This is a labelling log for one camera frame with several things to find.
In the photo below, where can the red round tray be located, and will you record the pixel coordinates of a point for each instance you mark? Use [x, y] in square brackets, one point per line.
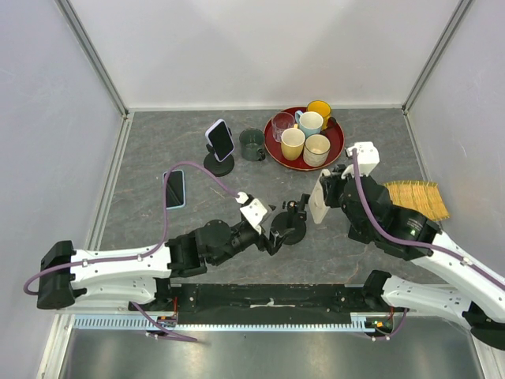
[333, 132]

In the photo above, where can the dark green mug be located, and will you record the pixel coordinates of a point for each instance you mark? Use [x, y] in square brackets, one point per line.
[252, 145]

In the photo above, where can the light blue mug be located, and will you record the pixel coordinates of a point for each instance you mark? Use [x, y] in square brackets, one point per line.
[309, 122]

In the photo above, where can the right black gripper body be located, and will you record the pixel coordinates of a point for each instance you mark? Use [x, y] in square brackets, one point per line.
[336, 188]

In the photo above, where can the purple case phone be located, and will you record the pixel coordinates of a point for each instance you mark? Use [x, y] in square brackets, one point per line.
[220, 139]

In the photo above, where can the beige ceramic cup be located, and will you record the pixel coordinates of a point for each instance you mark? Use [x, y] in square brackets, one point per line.
[316, 150]

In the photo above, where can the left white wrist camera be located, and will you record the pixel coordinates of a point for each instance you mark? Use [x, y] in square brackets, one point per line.
[253, 210]

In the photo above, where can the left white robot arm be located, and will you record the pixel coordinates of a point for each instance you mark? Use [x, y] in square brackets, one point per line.
[70, 277]

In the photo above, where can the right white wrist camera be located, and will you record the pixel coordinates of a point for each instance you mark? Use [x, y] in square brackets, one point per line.
[367, 156]

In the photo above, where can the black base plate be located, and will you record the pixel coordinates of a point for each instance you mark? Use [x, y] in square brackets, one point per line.
[267, 303]

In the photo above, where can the cream case phone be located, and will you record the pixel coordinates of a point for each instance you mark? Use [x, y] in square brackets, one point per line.
[317, 206]

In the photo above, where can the clear glass cup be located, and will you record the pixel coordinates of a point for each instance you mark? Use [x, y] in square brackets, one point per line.
[280, 122]

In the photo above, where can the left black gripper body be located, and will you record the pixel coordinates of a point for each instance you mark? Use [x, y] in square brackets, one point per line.
[261, 242]

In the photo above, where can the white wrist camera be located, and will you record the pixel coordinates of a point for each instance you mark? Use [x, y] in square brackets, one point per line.
[367, 156]
[253, 210]

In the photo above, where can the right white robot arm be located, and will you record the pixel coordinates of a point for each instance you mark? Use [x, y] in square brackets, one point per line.
[477, 301]

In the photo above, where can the orange yellow mug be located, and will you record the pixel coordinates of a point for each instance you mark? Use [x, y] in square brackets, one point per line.
[323, 109]

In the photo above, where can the slotted cable duct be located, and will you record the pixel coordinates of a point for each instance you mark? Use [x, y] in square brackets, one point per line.
[356, 323]

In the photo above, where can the pale yellow cup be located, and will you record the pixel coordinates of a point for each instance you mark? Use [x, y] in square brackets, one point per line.
[292, 143]

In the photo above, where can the woven bamboo mat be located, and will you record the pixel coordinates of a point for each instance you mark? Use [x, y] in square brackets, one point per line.
[421, 196]

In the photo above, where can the black phone stand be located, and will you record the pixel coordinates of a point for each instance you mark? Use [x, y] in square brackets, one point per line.
[291, 221]
[217, 168]

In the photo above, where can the blue case phone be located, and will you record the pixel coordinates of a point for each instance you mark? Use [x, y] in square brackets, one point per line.
[175, 190]

